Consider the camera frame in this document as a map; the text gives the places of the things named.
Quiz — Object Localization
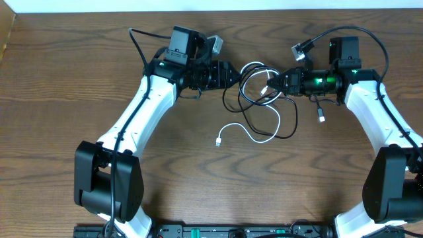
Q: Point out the black USB cable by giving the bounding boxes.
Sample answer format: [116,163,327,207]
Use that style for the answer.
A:
[221,63,327,139]

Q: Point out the white USB cable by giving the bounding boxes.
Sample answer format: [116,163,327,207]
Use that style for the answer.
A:
[215,61,282,147]

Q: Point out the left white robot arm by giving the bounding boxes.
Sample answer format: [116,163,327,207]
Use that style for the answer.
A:
[74,26,240,237]

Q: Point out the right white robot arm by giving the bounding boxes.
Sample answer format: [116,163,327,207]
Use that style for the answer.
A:
[267,36,422,237]

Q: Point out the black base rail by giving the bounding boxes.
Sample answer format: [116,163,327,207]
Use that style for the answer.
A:
[73,224,406,238]

